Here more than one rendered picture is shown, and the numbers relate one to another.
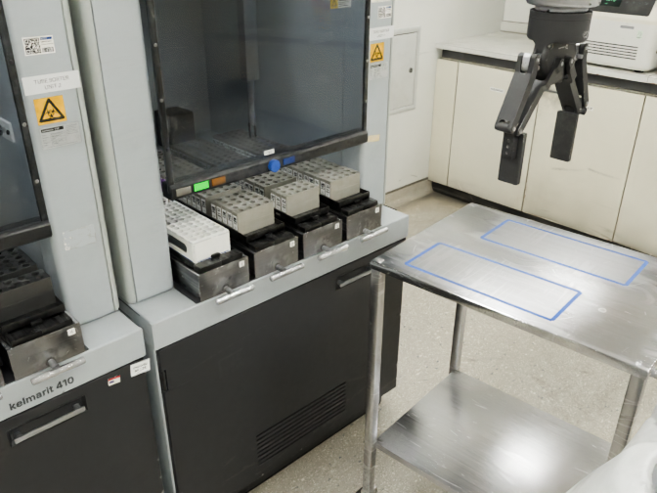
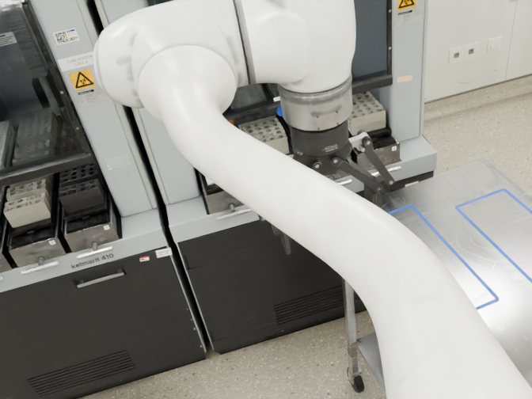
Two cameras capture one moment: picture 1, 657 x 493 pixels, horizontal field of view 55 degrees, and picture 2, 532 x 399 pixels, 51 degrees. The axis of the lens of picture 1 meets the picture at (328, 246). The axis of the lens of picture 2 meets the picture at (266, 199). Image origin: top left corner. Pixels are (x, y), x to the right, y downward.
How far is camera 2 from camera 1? 0.71 m
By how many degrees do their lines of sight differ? 32
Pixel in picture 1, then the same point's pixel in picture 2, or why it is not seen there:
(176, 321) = (189, 226)
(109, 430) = (145, 287)
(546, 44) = (294, 150)
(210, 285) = (217, 203)
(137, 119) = not seen: hidden behind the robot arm
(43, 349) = (88, 236)
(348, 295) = not seen: hidden behind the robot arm
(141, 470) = (174, 313)
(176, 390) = (196, 269)
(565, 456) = not seen: outside the picture
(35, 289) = (89, 194)
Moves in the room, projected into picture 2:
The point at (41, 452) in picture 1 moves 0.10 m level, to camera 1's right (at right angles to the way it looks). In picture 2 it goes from (98, 293) to (123, 303)
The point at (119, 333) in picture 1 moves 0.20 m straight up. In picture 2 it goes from (146, 229) to (126, 175)
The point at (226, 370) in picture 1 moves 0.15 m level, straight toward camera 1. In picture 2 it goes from (239, 260) to (222, 296)
